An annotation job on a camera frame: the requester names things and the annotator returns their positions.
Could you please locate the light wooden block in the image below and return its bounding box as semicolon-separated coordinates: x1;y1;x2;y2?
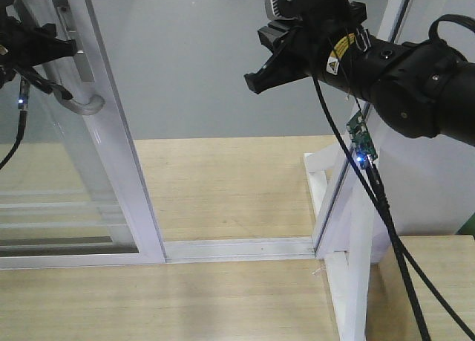
366;236;474;341

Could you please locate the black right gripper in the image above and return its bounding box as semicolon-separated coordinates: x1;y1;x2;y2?
244;0;367;94

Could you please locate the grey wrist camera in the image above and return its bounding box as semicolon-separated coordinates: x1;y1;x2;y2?
264;0;308;20

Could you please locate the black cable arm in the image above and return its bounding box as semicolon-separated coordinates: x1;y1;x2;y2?
311;75;475;341
0;68;73;171

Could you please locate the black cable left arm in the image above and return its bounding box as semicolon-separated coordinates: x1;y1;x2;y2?
0;68;73;171

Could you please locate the green circuit board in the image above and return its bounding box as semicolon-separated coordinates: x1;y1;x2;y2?
347;111;378;169

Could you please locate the white fixed door frame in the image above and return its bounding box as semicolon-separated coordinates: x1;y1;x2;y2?
163;0;416;264

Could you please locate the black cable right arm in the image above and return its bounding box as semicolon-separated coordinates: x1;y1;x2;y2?
311;75;475;341

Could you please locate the white wooden support brace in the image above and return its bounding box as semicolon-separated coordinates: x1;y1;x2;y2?
320;179;379;340

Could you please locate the green sandbag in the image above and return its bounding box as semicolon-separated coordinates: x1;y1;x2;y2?
456;213;475;237

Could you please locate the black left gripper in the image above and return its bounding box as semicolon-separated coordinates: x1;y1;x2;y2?
1;0;77;88

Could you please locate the white framed transparent sliding door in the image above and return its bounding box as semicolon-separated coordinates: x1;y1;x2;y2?
0;0;167;270

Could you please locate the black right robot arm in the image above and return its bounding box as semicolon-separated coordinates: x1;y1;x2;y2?
244;0;474;145

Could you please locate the grey metal door handle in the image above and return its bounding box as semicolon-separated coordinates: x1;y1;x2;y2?
14;0;106;116

